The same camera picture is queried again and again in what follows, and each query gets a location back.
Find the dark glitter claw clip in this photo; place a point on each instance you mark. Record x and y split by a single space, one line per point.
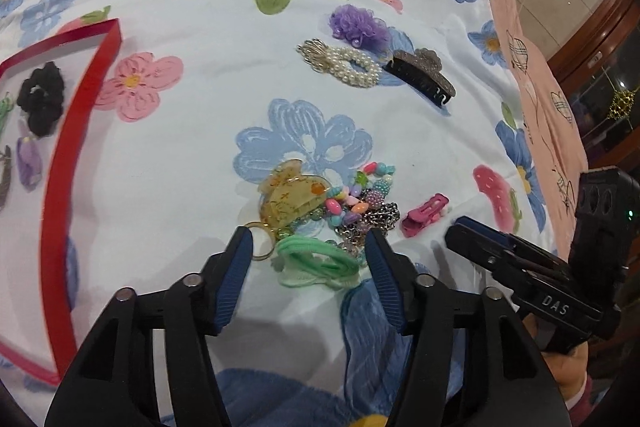
420 74

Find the person's right hand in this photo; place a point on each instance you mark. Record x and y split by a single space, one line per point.
565 377

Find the red shallow box tray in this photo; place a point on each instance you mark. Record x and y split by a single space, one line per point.
67 157

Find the black scrunchie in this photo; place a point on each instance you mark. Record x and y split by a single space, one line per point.
42 107

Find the pink hair clip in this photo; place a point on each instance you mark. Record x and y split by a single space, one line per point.
425 214

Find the wooden glass cabinet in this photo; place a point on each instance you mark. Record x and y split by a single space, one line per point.
600 37

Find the pink printed cloth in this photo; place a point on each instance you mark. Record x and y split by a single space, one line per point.
540 72

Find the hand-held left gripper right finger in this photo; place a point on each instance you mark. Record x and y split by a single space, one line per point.
385 279

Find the bright green hair clip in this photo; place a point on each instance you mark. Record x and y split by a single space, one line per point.
4 109

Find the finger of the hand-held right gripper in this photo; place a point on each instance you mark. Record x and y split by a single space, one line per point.
480 252
482 227

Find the gold ornament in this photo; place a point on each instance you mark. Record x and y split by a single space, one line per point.
622 103

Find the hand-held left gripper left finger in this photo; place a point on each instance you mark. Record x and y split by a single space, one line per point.
232 277

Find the pearl hair clip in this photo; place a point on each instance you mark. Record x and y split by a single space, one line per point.
350 62

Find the yellow transparent claw clip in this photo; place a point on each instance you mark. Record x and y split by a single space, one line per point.
290 197

